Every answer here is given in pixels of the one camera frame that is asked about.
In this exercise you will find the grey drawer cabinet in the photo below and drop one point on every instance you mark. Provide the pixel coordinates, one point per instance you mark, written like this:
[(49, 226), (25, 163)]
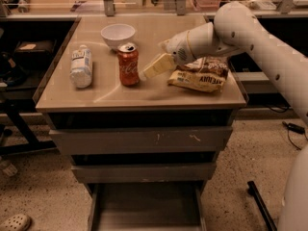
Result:
[(106, 104)]

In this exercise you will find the small white bottle on floor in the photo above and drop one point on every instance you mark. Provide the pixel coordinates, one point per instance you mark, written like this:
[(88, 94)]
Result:
[(8, 168)]

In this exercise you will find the brown chip bag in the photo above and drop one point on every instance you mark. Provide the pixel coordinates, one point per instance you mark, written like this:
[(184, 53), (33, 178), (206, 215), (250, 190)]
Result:
[(207, 74)]

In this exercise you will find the open bottom grey drawer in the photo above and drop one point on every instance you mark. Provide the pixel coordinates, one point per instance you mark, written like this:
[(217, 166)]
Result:
[(172, 206)]

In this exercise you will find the red coke can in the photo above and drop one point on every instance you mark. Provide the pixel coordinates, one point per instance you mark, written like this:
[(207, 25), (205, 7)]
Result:
[(128, 56)]

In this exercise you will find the middle grey drawer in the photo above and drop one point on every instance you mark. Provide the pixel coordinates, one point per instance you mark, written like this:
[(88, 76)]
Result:
[(144, 173)]

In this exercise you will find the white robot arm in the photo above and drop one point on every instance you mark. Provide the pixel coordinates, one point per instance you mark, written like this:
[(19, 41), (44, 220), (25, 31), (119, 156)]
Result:
[(235, 30)]

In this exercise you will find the white ceramic bowl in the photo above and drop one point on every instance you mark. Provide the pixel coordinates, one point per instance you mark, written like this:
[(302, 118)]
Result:
[(116, 34)]

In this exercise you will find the top grey drawer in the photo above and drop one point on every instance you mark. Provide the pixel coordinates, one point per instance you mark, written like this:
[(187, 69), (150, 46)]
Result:
[(141, 140)]

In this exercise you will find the black bag on shelf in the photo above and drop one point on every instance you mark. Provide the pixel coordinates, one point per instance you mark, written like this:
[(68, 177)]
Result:
[(41, 50)]

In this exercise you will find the black metal floor bar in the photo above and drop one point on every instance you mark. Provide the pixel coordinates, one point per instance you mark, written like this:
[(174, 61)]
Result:
[(253, 191)]

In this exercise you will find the white plastic water bottle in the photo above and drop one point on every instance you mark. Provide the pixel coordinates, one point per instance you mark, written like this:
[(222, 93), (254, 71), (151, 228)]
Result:
[(81, 67)]

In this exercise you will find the black power adapter with cable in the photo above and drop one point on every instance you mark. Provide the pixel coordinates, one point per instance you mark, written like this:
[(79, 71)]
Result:
[(291, 127)]

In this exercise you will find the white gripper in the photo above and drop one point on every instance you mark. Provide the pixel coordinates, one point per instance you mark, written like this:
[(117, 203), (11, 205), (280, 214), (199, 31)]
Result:
[(177, 47)]

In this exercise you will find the beige perforated clog shoe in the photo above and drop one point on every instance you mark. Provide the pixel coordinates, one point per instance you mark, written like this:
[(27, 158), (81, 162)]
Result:
[(19, 222)]

